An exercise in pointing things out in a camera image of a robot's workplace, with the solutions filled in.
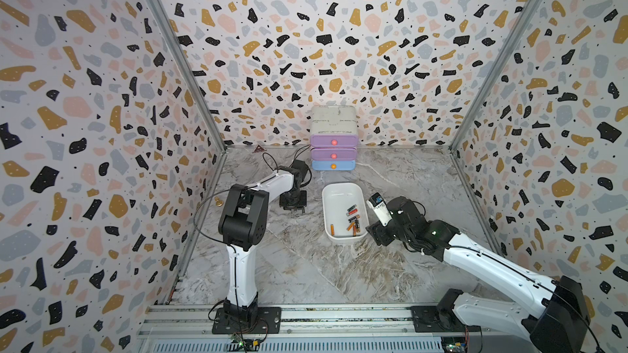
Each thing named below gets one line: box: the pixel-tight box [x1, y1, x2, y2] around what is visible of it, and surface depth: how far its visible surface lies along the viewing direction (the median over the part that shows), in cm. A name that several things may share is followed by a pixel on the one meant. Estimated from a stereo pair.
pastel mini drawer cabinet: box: [309, 104, 359, 171], surface depth 104 cm
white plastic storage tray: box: [322, 182, 369, 242], surface depth 99 cm
